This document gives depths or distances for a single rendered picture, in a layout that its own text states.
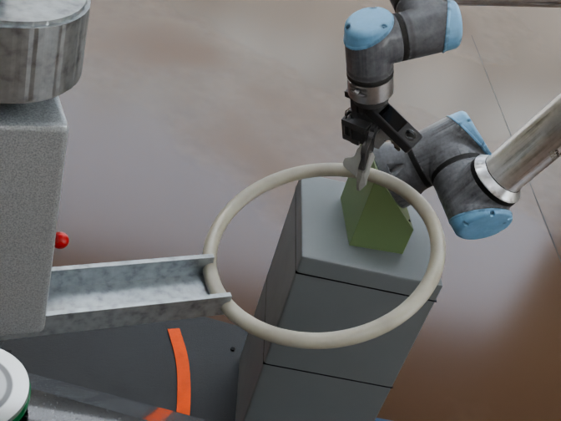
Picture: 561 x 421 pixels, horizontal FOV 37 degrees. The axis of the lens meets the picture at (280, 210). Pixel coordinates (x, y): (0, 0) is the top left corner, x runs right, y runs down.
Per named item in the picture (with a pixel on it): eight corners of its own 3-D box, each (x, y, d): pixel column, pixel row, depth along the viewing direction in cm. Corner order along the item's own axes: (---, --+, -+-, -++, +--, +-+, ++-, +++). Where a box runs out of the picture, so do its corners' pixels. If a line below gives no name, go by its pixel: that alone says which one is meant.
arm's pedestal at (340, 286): (226, 347, 304) (285, 158, 254) (356, 372, 311) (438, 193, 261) (215, 461, 264) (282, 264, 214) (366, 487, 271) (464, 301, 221)
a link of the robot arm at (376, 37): (404, 24, 148) (350, 37, 147) (404, 81, 157) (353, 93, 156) (387, -2, 155) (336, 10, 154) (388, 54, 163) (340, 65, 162)
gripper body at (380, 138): (363, 121, 176) (361, 75, 167) (397, 135, 171) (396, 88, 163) (341, 142, 172) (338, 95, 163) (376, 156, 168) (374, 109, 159)
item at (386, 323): (250, 390, 147) (247, 381, 145) (175, 215, 181) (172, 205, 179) (493, 294, 156) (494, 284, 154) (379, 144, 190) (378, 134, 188)
